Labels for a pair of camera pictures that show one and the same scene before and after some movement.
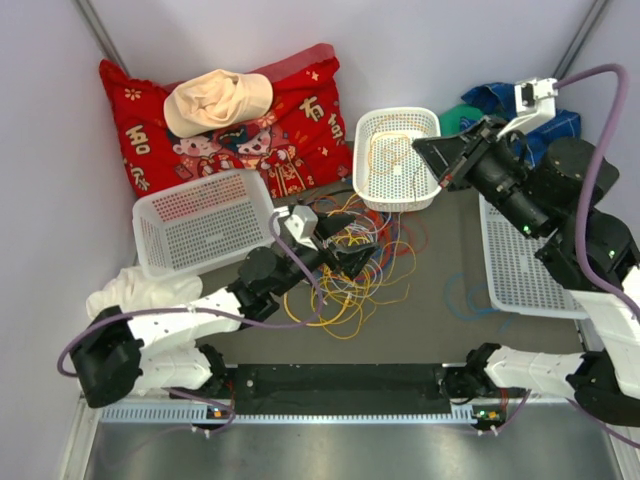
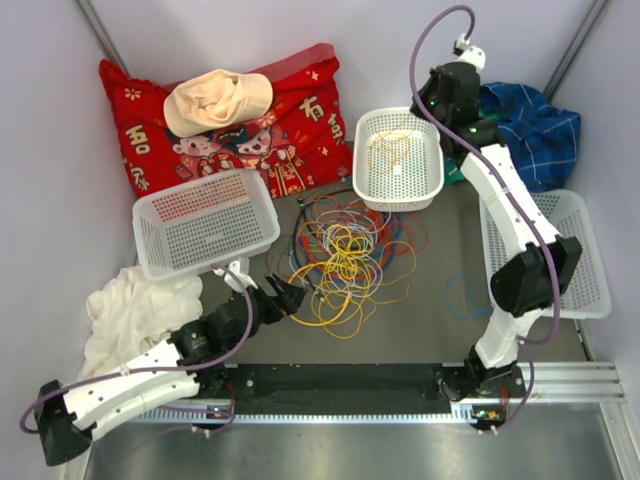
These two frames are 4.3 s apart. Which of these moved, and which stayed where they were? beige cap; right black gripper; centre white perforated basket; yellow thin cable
Moved: right black gripper
Stayed: yellow thin cable; centre white perforated basket; beige cap
